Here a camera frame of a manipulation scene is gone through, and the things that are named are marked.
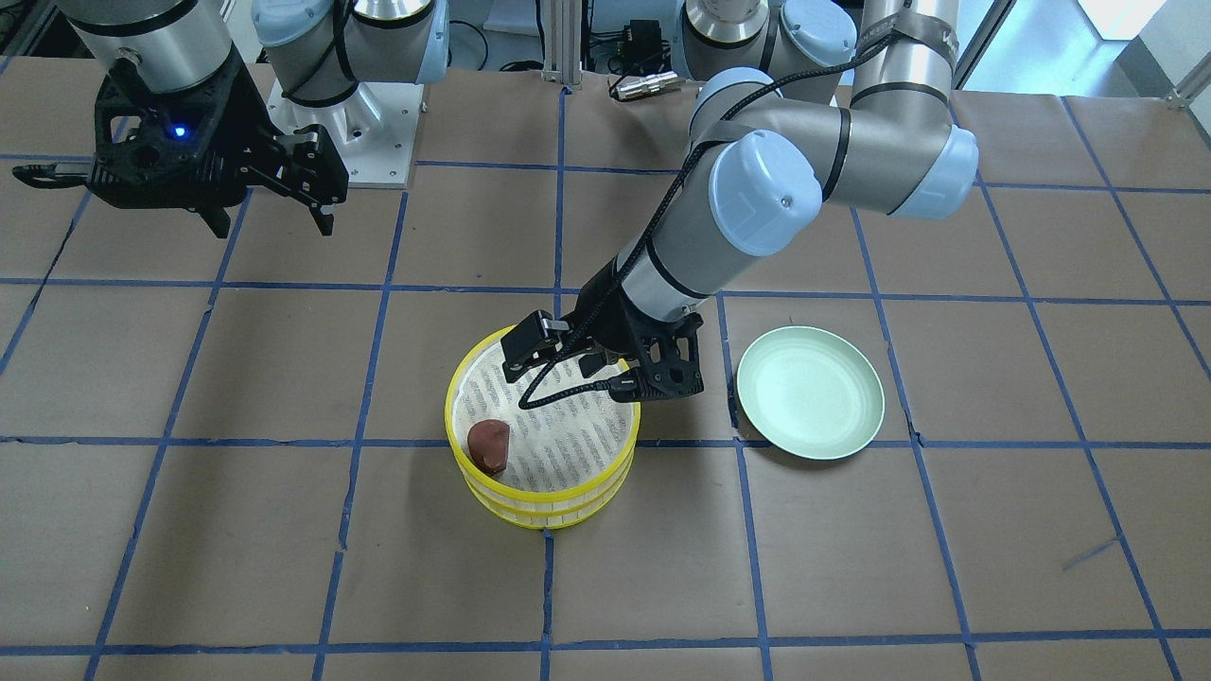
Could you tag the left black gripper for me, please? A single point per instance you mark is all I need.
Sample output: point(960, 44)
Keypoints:
point(617, 324)

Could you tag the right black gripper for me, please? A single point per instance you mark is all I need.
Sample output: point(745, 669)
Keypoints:
point(248, 133)

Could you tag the yellow steamer basket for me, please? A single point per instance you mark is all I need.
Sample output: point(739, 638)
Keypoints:
point(556, 452)
point(550, 514)

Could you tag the red bun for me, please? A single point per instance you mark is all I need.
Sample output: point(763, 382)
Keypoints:
point(487, 446)

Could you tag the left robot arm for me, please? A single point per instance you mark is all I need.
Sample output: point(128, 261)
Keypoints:
point(874, 132)

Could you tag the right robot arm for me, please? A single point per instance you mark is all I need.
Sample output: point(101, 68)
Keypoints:
point(320, 51)

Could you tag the green plate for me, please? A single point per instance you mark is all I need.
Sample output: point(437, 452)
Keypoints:
point(811, 393)

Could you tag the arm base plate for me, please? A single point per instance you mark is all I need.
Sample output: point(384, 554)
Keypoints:
point(374, 130)

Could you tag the aluminium frame post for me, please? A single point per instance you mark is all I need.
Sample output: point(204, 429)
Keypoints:
point(562, 35)

